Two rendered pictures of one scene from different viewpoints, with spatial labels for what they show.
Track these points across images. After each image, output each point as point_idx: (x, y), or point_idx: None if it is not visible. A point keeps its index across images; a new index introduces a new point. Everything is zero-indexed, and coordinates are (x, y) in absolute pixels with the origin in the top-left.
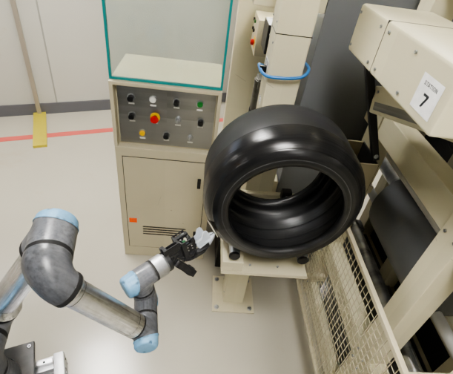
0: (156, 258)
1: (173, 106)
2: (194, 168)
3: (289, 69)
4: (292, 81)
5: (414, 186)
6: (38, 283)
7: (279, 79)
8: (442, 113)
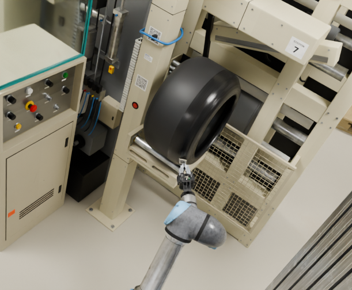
0: (189, 198)
1: (44, 87)
2: (64, 131)
3: (174, 33)
4: (174, 39)
5: (241, 75)
6: (222, 237)
7: (173, 42)
8: (309, 55)
